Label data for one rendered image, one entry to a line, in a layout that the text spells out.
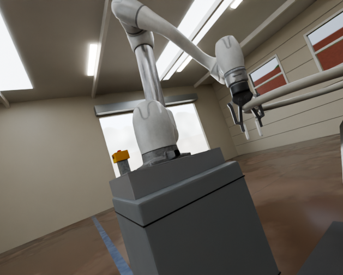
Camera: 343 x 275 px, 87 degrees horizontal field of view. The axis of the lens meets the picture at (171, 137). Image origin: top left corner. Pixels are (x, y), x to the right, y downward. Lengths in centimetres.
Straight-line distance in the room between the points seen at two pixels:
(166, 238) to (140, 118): 42
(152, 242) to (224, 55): 72
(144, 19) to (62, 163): 594
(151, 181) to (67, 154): 611
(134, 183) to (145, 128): 23
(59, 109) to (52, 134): 86
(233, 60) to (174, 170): 50
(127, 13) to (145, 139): 62
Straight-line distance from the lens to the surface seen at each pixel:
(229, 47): 85
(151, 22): 99
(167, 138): 69
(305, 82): 66
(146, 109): 72
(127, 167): 160
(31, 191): 663
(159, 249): 54
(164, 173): 59
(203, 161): 68
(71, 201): 653
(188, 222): 56
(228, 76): 82
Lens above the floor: 88
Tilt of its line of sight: 7 degrees up
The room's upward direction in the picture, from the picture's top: 18 degrees counter-clockwise
